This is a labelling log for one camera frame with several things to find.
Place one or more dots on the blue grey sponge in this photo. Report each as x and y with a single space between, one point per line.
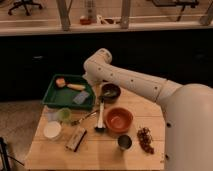
81 97

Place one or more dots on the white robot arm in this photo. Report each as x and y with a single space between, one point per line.
187 109

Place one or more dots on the green plastic tray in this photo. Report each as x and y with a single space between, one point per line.
56 97

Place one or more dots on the dark small bowl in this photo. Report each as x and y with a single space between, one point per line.
110 92

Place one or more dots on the metal fork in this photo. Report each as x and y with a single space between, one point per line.
76 122

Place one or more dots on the yellow toy food piece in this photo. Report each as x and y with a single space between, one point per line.
76 87

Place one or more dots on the orange red bowl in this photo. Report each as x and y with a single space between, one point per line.
118 120

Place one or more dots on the orange toy food piece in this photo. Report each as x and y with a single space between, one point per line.
60 82

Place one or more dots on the green plastic cup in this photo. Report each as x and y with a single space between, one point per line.
64 115

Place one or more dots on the metal cup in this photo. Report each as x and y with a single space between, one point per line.
124 142

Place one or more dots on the dark red grape bunch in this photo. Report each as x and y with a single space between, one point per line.
145 140

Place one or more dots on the clear plastic cup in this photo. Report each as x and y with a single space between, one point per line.
51 116

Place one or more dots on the brown rectangular block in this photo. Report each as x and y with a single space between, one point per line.
76 138

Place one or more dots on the red object on shelf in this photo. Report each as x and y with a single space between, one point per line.
84 21

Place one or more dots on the white round container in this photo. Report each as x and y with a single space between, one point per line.
52 130

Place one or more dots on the black office chair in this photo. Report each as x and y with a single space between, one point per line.
24 3

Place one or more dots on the black tripod stand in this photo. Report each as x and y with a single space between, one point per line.
5 157

